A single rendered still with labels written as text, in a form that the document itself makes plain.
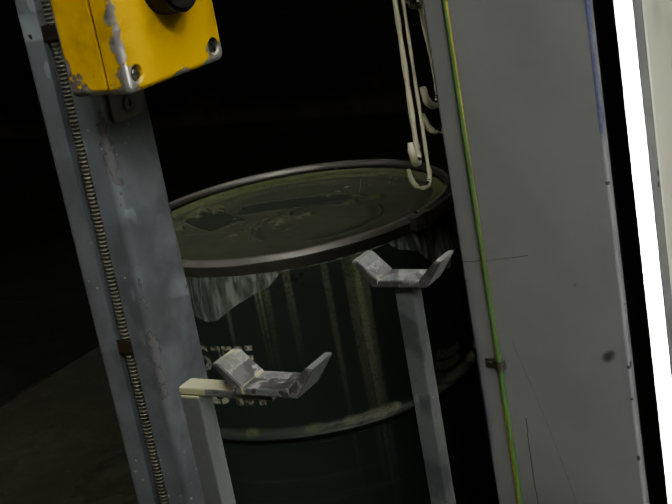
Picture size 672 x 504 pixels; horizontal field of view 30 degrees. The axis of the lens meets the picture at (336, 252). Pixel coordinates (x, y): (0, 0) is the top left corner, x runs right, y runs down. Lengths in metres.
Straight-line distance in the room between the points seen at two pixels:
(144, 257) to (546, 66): 0.51
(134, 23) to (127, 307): 0.23
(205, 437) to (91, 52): 0.28
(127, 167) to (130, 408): 0.20
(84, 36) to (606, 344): 0.71
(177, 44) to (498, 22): 0.48
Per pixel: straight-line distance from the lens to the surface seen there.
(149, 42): 0.90
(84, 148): 0.96
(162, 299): 0.99
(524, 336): 1.41
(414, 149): 1.39
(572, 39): 1.29
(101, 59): 0.89
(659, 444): 1.43
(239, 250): 2.02
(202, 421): 0.88
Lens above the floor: 1.41
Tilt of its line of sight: 17 degrees down
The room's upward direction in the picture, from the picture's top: 10 degrees counter-clockwise
